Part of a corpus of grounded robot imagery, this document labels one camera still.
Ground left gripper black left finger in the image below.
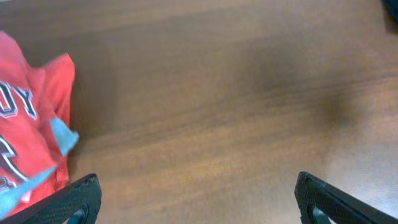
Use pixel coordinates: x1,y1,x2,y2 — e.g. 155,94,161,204
1,174,102,224

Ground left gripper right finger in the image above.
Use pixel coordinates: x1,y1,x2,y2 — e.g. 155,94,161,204
294,172,397,224

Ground orange printed t-shirt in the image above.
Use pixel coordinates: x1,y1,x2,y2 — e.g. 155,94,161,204
1,32,75,216

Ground navy blue folded shirt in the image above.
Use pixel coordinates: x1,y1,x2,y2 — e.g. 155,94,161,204
382,0,398,23

